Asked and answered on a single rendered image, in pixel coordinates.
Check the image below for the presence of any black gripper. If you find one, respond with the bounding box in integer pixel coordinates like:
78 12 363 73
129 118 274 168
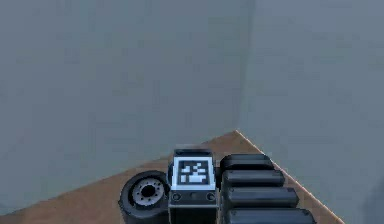
118 170 171 224

